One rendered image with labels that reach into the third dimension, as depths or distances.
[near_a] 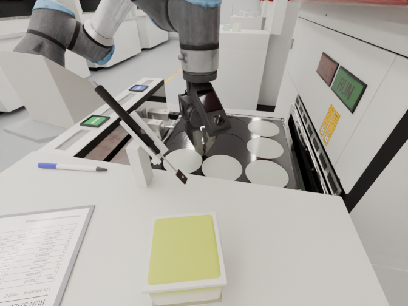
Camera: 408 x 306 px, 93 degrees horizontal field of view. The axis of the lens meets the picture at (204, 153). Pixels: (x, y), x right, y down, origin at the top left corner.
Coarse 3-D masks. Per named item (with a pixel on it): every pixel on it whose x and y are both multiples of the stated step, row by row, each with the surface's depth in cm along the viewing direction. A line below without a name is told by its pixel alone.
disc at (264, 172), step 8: (256, 160) 50; (264, 160) 50; (248, 168) 48; (256, 168) 48; (264, 168) 48; (272, 168) 48; (280, 168) 48; (248, 176) 46; (256, 176) 46; (264, 176) 46; (272, 176) 46; (280, 176) 46; (264, 184) 44; (272, 184) 44; (280, 184) 44
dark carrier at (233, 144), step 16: (176, 128) 63; (240, 128) 63; (176, 144) 56; (224, 144) 56; (240, 144) 56; (240, 160) 50; (272, 160) 50; (288, 160) 50; (240, 176) 46; (288, 176) 46
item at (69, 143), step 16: (144, 80) 82; (160, 80) 82; (128, 96) 69; (96, 112) 58; (112, 112) 59; (80, 128) 51; (96, 128) 51; (48, 144) 45; (64, 144) 46; (80, 144) 45
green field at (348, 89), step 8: (344, 72) 37; (336, 80) 39; (344, 80) 36; (352, 80) 34; (336, 88) 39; (344, 88) 36; (352, 88) 33; (360, 88) 31; (344, 96) 36; (352, 96) 33; (352, 104) 33
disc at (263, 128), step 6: (258, 120) 67; (252, 126) 64; (258, 126) 64; (264, 126) 64; (270, 126) 64; (276, 126) 64; (252, 132) 61; (258, 132) 61; (264, 132) 61; (270, 132) 61; (276, 132) 61
